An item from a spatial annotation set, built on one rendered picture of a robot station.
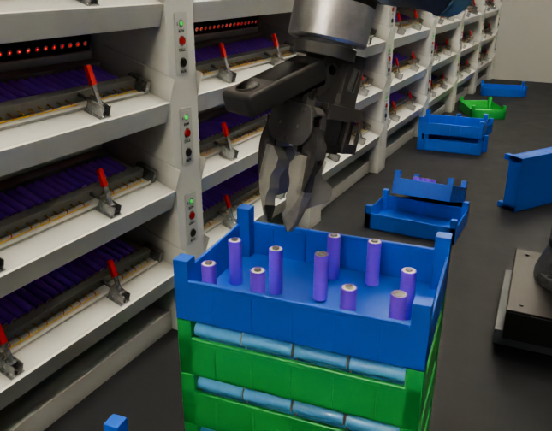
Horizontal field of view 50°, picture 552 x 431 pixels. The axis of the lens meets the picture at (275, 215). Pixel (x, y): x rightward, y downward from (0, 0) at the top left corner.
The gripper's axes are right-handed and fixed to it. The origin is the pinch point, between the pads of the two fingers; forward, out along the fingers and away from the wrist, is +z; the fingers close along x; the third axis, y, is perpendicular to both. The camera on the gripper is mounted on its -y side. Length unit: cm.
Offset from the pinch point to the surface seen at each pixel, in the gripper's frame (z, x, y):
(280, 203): 19, 77, 71
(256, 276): 7.3, -0.6, -1.5
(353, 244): 4.3, 1.5, 16.8
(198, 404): 26.8, 4.4, -2.3
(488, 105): -29, 160, 305
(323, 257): 4.6, -2.6, 7.0
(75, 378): 49, 50, 3
